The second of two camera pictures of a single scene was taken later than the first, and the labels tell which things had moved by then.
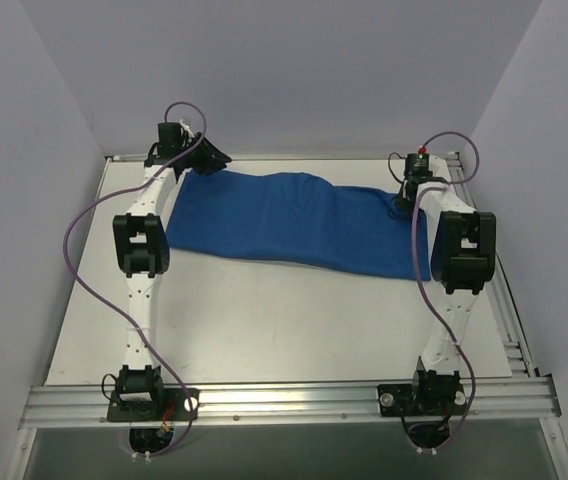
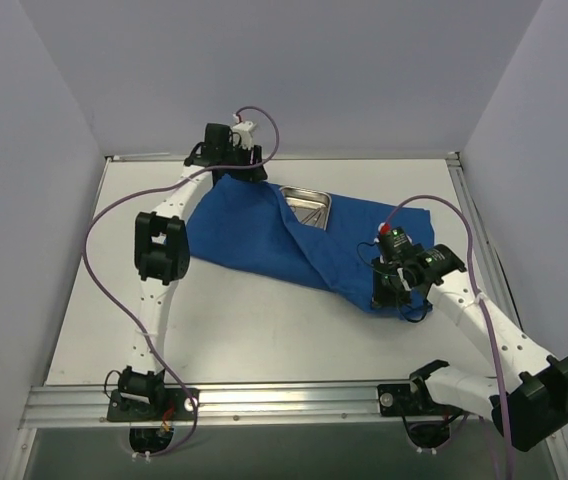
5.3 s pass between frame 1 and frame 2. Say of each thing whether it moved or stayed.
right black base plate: stayed
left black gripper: moved
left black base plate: stayed
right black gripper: moved
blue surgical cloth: moved
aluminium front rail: stayed
